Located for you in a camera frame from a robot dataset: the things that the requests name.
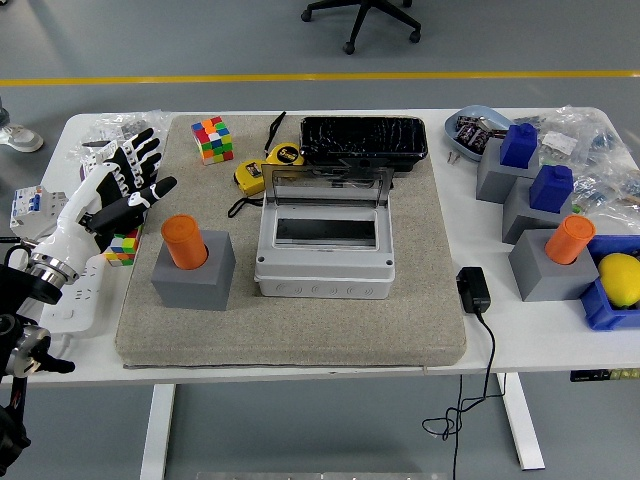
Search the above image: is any white purple package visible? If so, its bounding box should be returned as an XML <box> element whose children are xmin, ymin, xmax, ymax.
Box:
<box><xmin>77</xmin><ymin>142</ymin><xmax>124</xmax><ymax>187</ymax></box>

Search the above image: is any black power adapter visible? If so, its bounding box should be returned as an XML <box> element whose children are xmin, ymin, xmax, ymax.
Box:
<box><xmin>457</xmin><ymin>266</ymin><xmax>492</xmax><ymax>315</ymax></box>

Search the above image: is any clear bag of parts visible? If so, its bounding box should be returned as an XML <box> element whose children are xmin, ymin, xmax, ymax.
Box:
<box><xmin>569</xmin><ymin>167</ymin><xmax>640</xmax><ymax>219</ymax></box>
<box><xmin>514</xmin><ymin>104</ymin><xmax>629</xmax><ymax>174</ymax></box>

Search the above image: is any blue plastic block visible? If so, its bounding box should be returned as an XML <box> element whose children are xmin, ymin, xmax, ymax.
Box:
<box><xmin>500</xmin><ymin>123</ymin><xmax>539</xmax><ymax>169</ymax></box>
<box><xmin>528</xmin><ymin>164</ymin><xmax>574</xmax><ymax>215</ymax></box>

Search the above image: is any white table leg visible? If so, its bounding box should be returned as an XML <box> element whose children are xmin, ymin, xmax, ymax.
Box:
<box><xmin>496</xmin><ymin>372</ymin><xmax>545</xmax><ymax>471</ymax></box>
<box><xmin>139</xmin><ymin>383</ymin><xmax>176</xmax><ymax>480</ymax></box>

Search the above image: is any grey block holder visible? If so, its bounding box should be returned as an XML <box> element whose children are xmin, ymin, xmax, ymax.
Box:
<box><xmin>475</xmin><ymin>137</ymin><xmax>541</xmax><ymax>204</ymax></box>
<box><xmin>508</xmin><ymin>228</ymin><xmax>600</xmax><ymax>303</ymax></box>
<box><xmin>502</xmin><ymin>177</ymin><xmax>574</xmax><ymax>245</ymax></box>

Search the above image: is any large colourful puzzle cube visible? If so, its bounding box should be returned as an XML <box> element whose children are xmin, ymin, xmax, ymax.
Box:
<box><xmin>191</xmin><ymin>116</ymin><xmax>235</xmax><ymax>166</ymax></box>

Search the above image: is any black table control panel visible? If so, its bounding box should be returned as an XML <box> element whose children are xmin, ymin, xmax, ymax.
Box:
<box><xmin>569</xmin><ymin>368</ymin><xmax>640</xmax><ymax>384</ymax></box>

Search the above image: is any yellow tape measure 5m label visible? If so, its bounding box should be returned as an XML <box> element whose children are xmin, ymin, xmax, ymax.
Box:
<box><xmin>263</xmin><ymin>110</ymin><xmax>306</xmax><ymax>169</ymax></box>

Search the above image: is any orange cylinder battery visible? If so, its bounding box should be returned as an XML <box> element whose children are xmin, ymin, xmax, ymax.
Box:
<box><xmin>544</xmin><ymin>214</ymin><xmax>597</xmax><ymax>266</ymax></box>
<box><xmin>160</xmin><ymin>214</ymin><xmax>209</xmax><ymax>271</ymax></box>

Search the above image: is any clear bag of screws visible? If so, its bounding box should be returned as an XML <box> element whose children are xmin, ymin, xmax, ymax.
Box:
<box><xmin>79</xmin><ymin>108</ymin><xmax>174</xmax><ymax>151</ymax></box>

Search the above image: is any light blue dish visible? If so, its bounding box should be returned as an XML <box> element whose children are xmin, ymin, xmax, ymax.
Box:
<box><xmin>443</xmin><ymin>104</ymin><xmax>515</xmax><ymax>164</ymax></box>

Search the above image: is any smoky transparent box lid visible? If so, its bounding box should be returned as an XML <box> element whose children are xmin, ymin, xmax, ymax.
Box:
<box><xmin>261</xmin><ymin>160</ymin><xmax>396</xmax><ymax>211</ymax></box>

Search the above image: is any blue storage bin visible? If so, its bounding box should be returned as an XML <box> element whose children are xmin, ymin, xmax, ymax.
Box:
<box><xmin>579</xmin><ymin>234</ymin><xmax>640</xmax><ymax>332</ymax></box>

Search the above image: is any black plastic tray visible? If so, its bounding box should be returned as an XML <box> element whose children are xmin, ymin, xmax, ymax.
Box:
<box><xmin>299</xmin><ymin>115</ymin><xmax>429</xmax><ymax>174</ymax></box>

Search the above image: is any white sneaker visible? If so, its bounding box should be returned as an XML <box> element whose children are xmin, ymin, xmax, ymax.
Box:
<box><xmin>0</xmin><ymin>123</ymin><xmax>45</xmax><ymax>154</ymax></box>

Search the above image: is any yellow lemon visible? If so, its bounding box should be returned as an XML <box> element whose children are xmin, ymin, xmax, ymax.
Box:
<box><xmin>598</xmin><ymin>252</ymin><xmax>640</xmax><ymax>309</ymax></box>

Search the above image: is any white circuit breaker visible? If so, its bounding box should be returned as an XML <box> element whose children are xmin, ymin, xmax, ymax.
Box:
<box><xmin>9</xmin><ymin>183</ymin><xmax>71</xmax><ymax>237</ymax></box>

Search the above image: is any small colourful puzzle cube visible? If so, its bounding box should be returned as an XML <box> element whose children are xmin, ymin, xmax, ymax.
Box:
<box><xmin>103</xmin><ymin>224</ymin><xmax>144</xmax><ymax>269</ymax></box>

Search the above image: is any black adapter cord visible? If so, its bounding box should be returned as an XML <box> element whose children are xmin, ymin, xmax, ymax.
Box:
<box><xmin>422</xmin><ymin>309</ymin><xmax>507</xmax><ymax>480</ymax></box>

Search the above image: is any grey white electrical box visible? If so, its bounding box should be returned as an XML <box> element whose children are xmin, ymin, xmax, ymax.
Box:
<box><xmin>253</xmin><ymin>204</ymin><xmax>396</xmax><ymax>300</ymax></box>

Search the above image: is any grey-brown mat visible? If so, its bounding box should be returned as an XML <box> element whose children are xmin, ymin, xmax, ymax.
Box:
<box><xmin>114</xmin><ymin>113</ymin><xmax>469</xmax><ymax>370</ymax></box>

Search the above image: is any grey block with round hole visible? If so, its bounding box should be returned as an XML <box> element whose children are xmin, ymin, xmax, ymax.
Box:
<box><xmin>151</xmin><ymin>230</ymin><xmax>237</xmax><ymax>313</ymax></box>

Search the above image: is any yellow tape measure plain face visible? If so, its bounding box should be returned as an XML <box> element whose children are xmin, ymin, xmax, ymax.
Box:
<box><xmin>227</xmin><ymin>159</ymin><xmax>271</xmax><ymax>219</ymax></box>

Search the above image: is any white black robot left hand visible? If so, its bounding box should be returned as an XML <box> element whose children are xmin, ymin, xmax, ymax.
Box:
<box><xmin>30</xmin><ymin>127</ymin><xmax>179</xmax><ymax>274</ymax></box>

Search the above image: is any white power strip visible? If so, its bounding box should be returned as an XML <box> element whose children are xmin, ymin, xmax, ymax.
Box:
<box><xmin>39</xmin><ymin>252</ymin><xmax>117</xmax><ymax>335</ymax></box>

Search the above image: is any white power cable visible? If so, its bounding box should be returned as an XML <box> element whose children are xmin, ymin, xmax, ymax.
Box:
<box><xmin>48</xmin><ymin>330</ymin><xmax>76</xmax><ymax>362</ymax></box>

